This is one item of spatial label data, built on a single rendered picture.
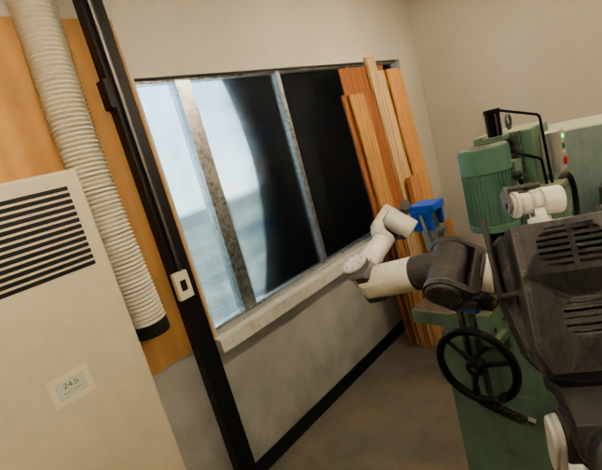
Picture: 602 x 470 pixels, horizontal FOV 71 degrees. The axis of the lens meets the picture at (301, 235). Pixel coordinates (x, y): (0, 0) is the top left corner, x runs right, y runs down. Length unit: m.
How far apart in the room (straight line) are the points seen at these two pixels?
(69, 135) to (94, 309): 0.64
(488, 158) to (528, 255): 0.75
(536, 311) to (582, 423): 0.21
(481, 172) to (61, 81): 1.53
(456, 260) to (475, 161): 0.63
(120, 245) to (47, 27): 0.82
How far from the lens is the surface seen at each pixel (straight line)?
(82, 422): 1.72
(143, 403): 1.80
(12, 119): 1.94
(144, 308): 1.85
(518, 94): 4.08
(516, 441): 2.01
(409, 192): 3.42
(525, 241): 0.92
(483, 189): 1.64
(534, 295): 0.92
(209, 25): 2.54
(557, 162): 1.92
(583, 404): 1.00
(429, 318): 1.85
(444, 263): 1.04
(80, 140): 1.81
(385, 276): 1.14
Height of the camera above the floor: 1.68
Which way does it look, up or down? 12 degrees down
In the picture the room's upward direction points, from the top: 15 degrees counter-clockwise
